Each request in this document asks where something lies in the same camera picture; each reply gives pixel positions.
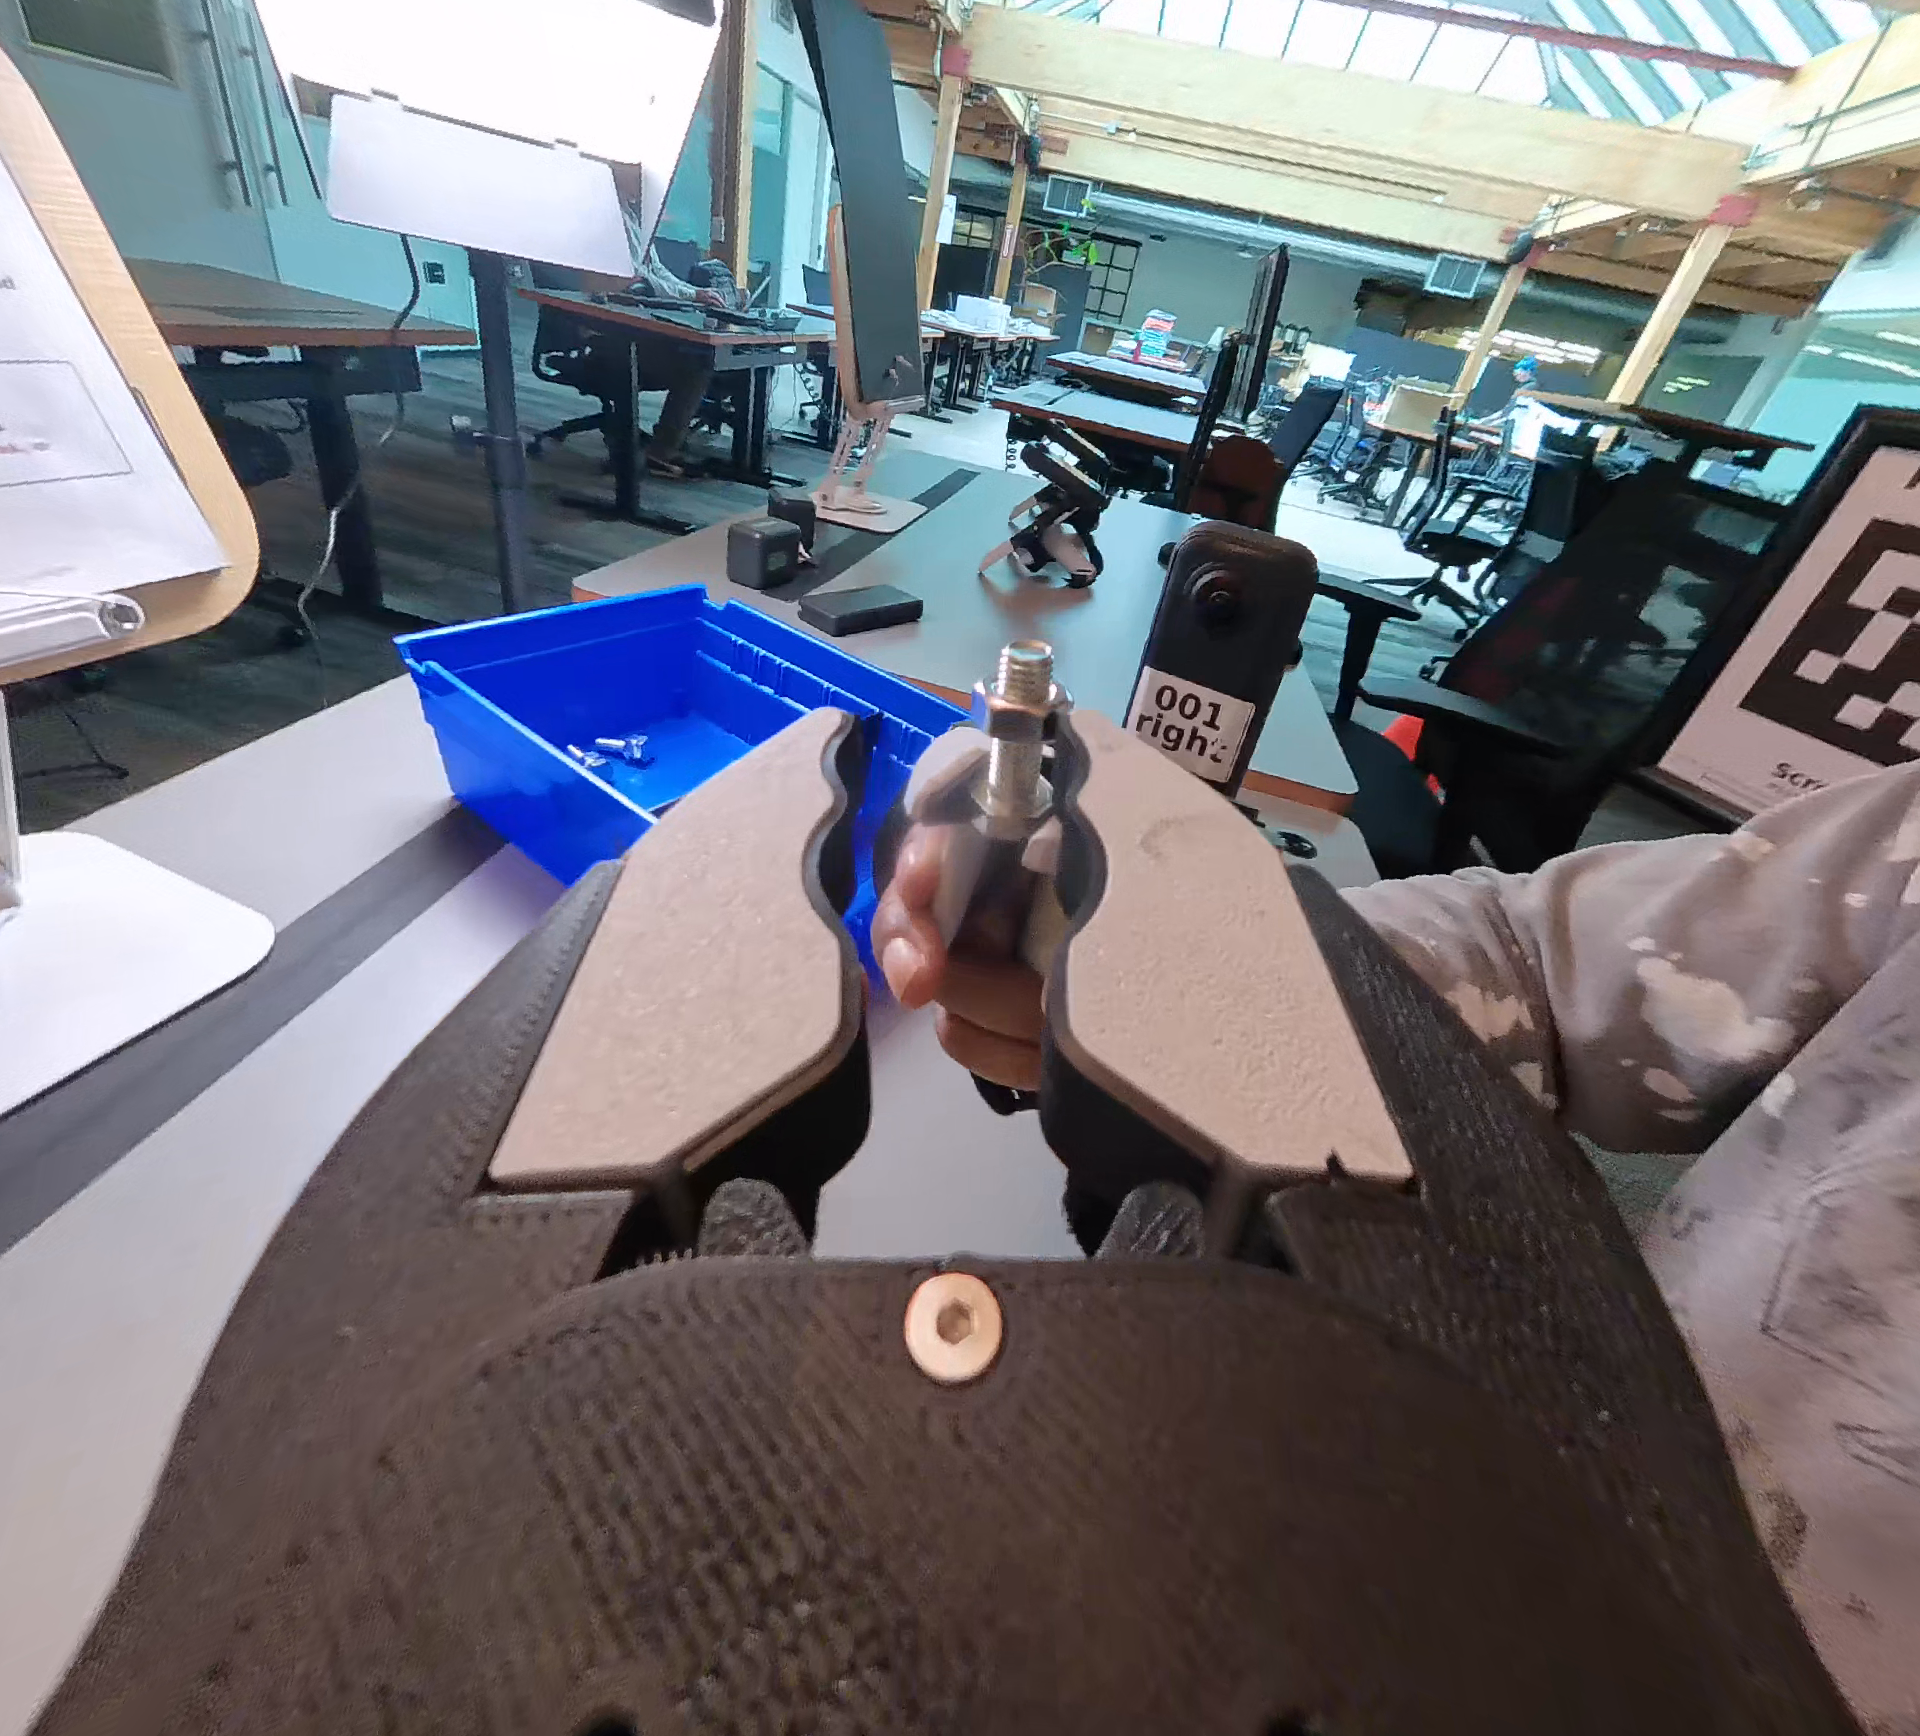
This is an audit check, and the wooden clipboard board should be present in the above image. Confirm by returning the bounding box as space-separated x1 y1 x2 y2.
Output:
0 47 258 688

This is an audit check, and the person's spattered grey sweatshirt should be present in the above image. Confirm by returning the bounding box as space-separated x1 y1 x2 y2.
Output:
1636 1107 1920 1736

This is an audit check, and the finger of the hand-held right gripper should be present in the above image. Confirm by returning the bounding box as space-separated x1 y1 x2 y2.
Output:
1017 818 1109 978
903 731 990 951

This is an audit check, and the black cube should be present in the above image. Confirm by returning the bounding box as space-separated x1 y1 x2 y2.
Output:
725 513 821 592

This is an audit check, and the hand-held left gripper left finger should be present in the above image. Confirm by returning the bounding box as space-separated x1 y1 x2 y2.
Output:
489 707 877 1222

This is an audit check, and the black and white marker board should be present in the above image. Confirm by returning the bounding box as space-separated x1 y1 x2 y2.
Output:
1655 406 1920 828

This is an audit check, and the person's right hand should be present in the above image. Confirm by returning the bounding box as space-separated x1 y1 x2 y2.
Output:
871 847 1052 1093

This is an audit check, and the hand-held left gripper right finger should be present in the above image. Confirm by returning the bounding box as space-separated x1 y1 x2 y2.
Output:
1039 712 1416 1222

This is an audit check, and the black and white gripper tool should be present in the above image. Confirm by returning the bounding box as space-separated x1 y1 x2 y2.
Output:
978 414 1114 592

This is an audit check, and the black office chair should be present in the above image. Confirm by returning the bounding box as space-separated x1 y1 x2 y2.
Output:
1319 573 1696 884

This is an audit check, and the flat black box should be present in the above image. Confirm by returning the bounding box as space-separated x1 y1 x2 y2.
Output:
796 582 925 637

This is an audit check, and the blue plastic bin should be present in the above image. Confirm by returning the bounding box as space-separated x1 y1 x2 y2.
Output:
393 582 970 990

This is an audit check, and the person's right forearm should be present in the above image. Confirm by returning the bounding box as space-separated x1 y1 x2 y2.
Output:
1339 760 1920 1160

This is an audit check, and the brown office desk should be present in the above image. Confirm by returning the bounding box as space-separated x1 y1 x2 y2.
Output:
127 259 480 626
518 289 836 525

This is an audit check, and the steel hex bolt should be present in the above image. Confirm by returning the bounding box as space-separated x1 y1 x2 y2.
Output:
972 640 1065 828

